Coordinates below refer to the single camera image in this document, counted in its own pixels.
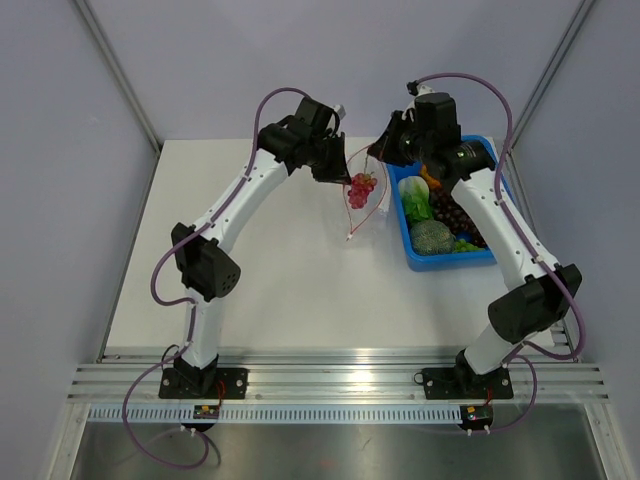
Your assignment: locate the white slotted cable duct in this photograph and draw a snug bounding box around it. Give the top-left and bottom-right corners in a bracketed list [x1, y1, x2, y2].
[88, 404, 462, 425]

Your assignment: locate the green cantaloupe melon toy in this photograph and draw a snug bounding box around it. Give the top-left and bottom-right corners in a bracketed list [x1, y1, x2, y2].
[409, 220, 455, 256]

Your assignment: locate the aluminium rail frame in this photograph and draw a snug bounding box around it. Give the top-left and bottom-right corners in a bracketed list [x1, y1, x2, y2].
[67, 348, 610, 405]

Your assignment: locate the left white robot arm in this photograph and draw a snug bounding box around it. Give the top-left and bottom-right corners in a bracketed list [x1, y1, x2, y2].
[159, 96, 351, 399]

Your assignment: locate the clear zip bag orange zipper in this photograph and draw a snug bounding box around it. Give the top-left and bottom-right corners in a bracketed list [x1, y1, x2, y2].
[342, 145, 390, 242]

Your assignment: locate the small green grape bunch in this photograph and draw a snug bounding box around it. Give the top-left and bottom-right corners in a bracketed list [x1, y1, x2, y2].
[454, 239, 484, 253]

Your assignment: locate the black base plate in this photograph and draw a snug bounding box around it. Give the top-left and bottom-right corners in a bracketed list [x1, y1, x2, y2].
[158, 367, 249, 400]
[413, 367, 514, 400]

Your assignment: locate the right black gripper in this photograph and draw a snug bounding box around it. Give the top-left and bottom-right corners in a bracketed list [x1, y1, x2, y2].
[368, 111, 433, 168]

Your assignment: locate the orange toy pineapple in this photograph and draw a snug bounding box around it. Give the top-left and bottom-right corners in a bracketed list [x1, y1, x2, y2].
[420, 165, 442, 190]

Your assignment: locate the green cabbage toy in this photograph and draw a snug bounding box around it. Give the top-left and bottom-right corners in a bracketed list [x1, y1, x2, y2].
[398, 176, 433, 226]

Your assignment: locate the blue plastic bin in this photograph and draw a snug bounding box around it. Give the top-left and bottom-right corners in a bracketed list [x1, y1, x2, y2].
[386, 162, 496, 272]

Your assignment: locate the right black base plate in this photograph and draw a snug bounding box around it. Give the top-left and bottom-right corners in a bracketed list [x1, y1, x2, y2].
[413, 367, 514, 400]

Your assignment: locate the red grape bunch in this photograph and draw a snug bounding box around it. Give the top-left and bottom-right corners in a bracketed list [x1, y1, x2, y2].
[347, 173, 378, 210]

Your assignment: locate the dark purple grape bunch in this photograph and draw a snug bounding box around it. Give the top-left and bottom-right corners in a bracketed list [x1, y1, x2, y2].
[429, 188, 487, 249]

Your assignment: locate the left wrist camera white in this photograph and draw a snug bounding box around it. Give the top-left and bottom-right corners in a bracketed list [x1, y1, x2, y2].
[333, 104, 346, 120]

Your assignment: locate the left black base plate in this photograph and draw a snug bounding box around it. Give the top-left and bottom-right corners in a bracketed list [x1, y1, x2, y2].
[158, 367, 249, 400]

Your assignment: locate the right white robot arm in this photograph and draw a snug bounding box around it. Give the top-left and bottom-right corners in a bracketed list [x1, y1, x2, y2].
[368, 90, 582, 399]

